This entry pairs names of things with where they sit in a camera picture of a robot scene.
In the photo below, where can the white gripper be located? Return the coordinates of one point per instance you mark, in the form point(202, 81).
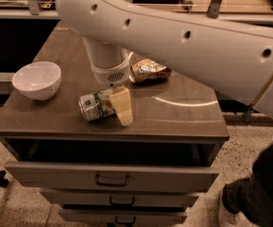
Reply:
point(111, 76)

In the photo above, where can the green white 7up can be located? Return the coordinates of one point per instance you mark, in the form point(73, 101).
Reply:
point(96, 105)

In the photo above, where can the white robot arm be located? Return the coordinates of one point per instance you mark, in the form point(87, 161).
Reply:
point(234, 59)

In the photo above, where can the white ceramic bowl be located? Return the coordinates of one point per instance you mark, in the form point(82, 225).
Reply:
point(39, 80)

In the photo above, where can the crumpled gold chip bag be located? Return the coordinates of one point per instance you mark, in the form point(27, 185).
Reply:
point(146, 70)

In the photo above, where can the grey drawer cabinet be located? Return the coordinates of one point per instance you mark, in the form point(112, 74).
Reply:
point(177, 123)

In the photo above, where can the top grey drawer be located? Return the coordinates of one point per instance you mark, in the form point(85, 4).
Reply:
point(114, 178)

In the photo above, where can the grey drawer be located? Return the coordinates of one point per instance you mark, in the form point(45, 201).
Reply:
point(122, 217)
point(110, 198)
point(114, 178)

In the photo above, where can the middle grey drawer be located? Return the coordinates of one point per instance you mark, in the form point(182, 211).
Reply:
point(110, 198)

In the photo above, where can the bottom grey drawer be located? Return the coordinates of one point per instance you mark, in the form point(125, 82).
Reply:
point(122, 217)

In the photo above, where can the person in dark trousers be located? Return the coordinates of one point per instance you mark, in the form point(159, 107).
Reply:
point(251, 196)

